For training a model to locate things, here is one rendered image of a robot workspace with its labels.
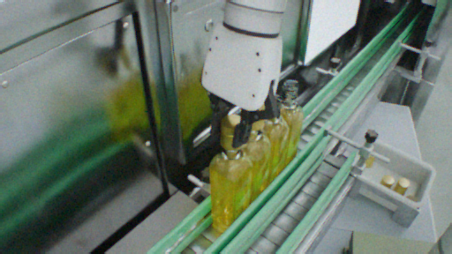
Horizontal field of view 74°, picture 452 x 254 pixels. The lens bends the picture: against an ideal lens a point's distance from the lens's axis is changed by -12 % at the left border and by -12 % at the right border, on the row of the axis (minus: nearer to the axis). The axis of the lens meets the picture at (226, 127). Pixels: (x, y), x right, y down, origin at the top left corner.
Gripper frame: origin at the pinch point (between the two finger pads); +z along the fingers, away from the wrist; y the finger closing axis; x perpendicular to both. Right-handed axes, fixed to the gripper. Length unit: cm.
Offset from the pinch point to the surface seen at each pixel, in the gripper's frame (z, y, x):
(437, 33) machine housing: -13, 14, 116
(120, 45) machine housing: -9.0, -15.8, -9.0
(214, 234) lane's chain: 27.2, -1.2, 4.0
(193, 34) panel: -10.3, -12.6, 3.0
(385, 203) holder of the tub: 25, 24, 43
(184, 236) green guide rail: 25.0, -3.3, -2.7
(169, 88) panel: -0.9, -13.4, -0.1
